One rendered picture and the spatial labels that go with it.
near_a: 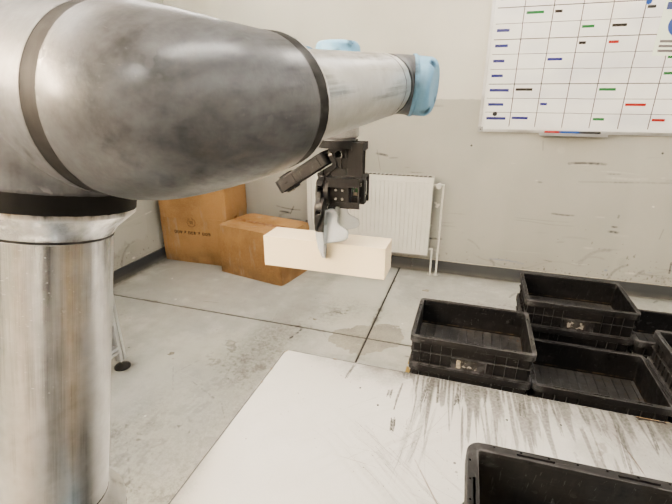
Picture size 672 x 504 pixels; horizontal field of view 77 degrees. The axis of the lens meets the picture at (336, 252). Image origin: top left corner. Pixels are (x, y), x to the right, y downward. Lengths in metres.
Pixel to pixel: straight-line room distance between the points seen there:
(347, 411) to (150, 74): 0.86
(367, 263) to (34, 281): 0.55
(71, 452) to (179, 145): 0.26
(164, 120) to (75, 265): 0.14
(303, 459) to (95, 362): 0.60
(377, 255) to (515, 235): 2.71
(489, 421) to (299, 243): 0.57
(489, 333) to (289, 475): 1.10
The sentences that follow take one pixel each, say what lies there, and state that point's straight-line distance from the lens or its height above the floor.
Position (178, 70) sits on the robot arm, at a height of 1.38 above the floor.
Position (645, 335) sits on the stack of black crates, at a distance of 2.30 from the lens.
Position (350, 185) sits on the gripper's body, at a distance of 0.73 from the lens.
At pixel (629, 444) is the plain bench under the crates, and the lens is 1.11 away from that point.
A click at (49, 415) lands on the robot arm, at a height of 1.15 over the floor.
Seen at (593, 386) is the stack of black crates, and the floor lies 0.38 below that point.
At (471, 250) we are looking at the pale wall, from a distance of 3.46.
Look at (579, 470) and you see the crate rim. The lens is 0.66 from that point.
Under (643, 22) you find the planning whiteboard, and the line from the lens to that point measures 3.38.
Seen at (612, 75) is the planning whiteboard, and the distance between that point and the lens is 3.34.
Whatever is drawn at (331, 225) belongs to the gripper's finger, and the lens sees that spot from 0.75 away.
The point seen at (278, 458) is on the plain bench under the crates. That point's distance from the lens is 0.92.
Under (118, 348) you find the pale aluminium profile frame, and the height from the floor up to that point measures 0.13.
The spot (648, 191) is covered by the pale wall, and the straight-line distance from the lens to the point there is 3.50.
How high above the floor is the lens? 1.37
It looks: 21 degrees down
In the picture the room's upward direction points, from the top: straight up
